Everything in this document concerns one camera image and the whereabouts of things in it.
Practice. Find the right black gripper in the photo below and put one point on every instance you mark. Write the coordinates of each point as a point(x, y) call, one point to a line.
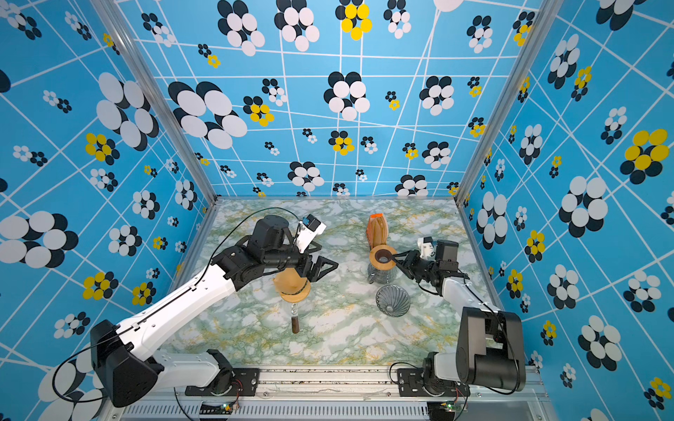
point(411, 262)

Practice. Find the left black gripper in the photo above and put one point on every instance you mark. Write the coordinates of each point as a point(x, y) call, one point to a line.
point(317, 273)

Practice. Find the grey glass pitcher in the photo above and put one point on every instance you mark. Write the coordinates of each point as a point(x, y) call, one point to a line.
point(380, 276)

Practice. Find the grey glass dripper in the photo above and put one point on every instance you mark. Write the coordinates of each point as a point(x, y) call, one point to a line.
point(393, 301)

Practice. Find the orange coffee filter pack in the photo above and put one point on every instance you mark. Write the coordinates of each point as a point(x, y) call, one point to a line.
point(377, 230)

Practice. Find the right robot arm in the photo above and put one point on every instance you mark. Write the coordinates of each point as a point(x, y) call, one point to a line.
point(490, 344)

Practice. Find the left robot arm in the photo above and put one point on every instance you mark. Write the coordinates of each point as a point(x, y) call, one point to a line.
point(127, 356)

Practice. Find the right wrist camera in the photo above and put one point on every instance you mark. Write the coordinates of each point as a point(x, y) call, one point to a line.
point(426, 246)

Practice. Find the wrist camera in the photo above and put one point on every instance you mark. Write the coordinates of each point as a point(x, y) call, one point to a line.
point(308, 229)
point(426, 246)

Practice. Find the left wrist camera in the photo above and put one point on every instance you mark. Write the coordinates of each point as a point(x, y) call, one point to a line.
point(308, 229)

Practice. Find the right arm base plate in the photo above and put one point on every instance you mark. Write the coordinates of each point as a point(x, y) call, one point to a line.
point(421, 382)

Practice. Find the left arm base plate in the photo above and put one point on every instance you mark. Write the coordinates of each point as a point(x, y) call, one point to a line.
point(236, 382)

